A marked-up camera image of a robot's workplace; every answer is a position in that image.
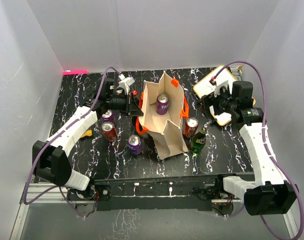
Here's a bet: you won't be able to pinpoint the yellow bow-shaped sponge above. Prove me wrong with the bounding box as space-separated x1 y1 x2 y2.
80 129 93 139

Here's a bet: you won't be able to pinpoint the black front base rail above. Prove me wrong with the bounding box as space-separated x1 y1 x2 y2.
67 173 232 211

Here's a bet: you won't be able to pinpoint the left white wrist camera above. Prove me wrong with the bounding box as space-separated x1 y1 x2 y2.
116 76 135 95

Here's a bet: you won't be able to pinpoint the white board wooden frame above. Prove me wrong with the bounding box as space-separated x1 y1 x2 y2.
193 65 263 128

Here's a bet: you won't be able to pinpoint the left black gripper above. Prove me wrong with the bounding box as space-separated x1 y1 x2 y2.
106 91 144 116

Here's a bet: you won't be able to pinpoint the green glass bottle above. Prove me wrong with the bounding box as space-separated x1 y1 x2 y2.
190 127 207 153

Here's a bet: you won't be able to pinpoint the purple cable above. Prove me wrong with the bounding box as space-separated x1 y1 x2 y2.
209 60 304 240
23 66 124 204

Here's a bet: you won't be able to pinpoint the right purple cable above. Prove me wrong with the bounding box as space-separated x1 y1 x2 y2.
209 60 304 240

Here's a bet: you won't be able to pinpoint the purple soda can front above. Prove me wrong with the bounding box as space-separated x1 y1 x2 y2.
127 134 142 156

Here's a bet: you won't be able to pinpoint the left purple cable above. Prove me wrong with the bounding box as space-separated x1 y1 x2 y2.
23 66 124 204

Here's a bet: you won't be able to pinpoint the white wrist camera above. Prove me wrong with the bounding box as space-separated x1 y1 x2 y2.
116 76 135 95
209 79 230 120

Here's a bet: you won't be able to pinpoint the pink marker strip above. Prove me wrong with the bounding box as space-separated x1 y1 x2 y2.
63 70 88 76

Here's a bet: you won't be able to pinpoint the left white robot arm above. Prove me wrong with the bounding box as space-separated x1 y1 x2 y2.
32 75 143 200

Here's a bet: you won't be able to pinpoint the purple soda can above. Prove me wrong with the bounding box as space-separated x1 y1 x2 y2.
101 109 117 127
156 94 169 115
127 134 142 156

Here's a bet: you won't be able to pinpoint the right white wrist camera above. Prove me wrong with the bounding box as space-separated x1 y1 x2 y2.
209 79 230 120

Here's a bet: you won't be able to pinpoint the red cola can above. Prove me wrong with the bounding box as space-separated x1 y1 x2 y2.
101 121 118 142
183 117 199 139

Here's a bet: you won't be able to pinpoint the beige canvas bag orange handles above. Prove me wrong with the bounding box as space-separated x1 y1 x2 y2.
135 72 189 160

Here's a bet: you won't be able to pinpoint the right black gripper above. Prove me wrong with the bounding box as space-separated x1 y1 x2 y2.
199 84 237 119

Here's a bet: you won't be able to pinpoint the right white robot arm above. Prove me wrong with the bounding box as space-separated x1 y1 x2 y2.
193 80 297 216

